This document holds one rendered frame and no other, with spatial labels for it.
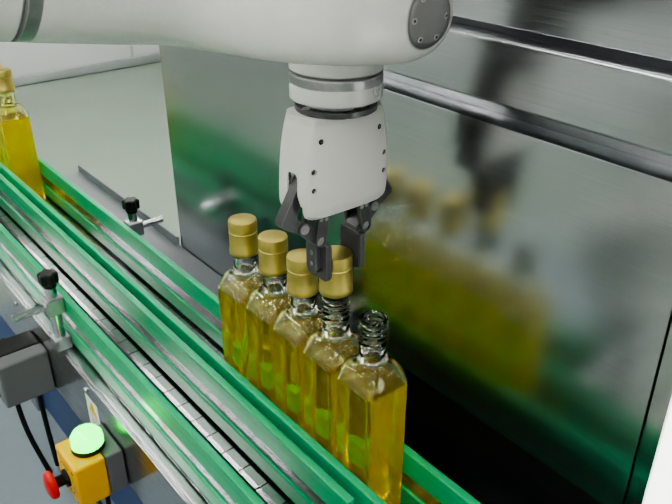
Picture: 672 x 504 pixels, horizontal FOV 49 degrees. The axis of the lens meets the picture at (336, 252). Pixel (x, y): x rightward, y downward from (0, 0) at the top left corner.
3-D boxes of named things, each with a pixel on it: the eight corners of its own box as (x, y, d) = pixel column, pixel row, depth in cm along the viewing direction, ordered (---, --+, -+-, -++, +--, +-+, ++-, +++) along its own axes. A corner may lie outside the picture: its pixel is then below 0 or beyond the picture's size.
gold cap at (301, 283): (325, 291, 82) (325, 256, 79) (299, 302, 80) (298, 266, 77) (305, 278, 84) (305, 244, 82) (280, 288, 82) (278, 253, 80)
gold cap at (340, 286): (360, 291, 76) (360, 253, 74) (332, 302, 74) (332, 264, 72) (338, 277, 79) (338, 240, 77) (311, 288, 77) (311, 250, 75)
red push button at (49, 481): (73, 473, 99) (48, 485, 98) (78, 495, 101) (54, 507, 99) (62, 456, 102) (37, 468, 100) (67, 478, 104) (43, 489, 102)
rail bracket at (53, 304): (76, 350, 113) (61, 274, 106) (28, 369, 109) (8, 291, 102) (66, 339, 115) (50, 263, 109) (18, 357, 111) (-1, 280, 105)
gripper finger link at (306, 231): (312, 208, 72) (313, 268, 75) (285, 217, 71) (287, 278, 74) (332, 219, 70) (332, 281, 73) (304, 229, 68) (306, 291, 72)
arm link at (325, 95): (347, 51, 71) (346, 82, 72) (269, 65, 66) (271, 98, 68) (407, 69, 65) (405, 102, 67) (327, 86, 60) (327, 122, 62)
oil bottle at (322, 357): (369, 482, 89) (373, 334, 79) (331, 504, 86) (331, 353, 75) (339, 455, 93) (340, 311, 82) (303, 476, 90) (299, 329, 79)
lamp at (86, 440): (110, 448, 102) (107, 431, 100) (78, 463, 99) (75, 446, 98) (97, 430, 105) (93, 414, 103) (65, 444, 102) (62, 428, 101)
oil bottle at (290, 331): (338, 454, 93) (339, 310, 83) (302, 475, 90) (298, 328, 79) (311, 430, 97) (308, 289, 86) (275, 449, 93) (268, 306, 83)
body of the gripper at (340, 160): (353, 73, 72) (352, 180, 77) (265, 92, 66) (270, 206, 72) (406, 90, 67) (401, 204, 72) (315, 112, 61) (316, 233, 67)
